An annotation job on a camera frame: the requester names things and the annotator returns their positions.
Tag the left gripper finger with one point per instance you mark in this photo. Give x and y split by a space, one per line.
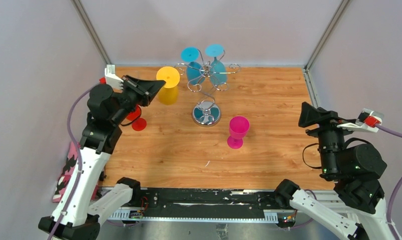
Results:
150 89
133 82

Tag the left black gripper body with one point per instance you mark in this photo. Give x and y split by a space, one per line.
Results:
131 96

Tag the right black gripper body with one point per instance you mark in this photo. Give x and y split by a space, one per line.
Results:
329 128

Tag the yellow wine glass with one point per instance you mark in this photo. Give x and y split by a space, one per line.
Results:
169 92

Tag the red wine glass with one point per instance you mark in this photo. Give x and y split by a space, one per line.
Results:
135 120

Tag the blue wine glass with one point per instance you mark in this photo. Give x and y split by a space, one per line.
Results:
193 70
219 75

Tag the pink wine glass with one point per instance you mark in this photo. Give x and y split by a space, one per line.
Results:
238 129

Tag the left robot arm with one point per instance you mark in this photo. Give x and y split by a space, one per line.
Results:
76 217

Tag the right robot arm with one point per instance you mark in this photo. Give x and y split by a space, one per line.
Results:
355 171

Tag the chrome wine glass rack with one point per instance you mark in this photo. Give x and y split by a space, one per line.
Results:
206 112

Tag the pink camouflage cloth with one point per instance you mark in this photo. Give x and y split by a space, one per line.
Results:
67 171

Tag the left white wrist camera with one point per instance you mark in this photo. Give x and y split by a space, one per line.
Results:
111 78

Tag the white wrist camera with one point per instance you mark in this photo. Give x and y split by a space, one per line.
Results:
111 78
366 122

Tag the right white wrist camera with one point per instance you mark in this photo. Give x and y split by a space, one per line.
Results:
366 122

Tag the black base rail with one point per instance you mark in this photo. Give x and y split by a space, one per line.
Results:
207 205

